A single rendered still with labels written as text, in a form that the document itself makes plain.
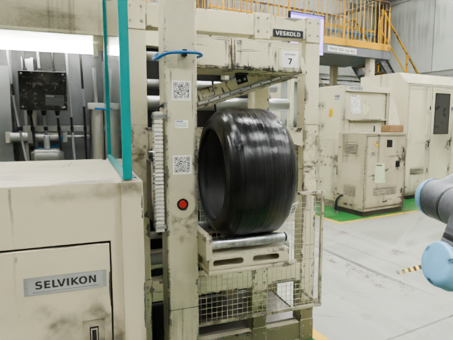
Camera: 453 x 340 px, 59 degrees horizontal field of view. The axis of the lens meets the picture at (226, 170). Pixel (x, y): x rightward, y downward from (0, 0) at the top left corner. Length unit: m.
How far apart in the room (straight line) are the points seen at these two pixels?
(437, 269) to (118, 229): 0.64
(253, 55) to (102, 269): 1.39
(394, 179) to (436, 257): 5.79
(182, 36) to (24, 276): 1.07
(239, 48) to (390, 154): 4.86
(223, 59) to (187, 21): 0.36
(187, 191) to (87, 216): 0.83
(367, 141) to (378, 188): 0.77
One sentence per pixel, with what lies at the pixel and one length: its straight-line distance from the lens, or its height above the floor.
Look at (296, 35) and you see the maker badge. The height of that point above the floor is 1.89.
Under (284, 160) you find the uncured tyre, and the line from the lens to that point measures 1.54.
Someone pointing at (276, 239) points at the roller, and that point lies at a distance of 1.71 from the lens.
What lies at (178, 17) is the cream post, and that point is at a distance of 1.63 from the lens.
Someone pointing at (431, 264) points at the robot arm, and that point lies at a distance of 0.93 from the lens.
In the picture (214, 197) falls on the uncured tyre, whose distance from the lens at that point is 1.96.
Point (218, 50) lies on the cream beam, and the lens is 1.92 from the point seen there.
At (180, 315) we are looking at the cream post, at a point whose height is 0.59.
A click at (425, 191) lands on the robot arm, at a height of 1.22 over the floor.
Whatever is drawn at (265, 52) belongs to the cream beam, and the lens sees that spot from 2.01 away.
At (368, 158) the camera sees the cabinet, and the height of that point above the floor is 0.88.
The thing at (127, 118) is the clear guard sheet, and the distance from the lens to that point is 0.81.
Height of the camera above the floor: 1.38
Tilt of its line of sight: 7 degrees down
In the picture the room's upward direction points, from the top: straight up
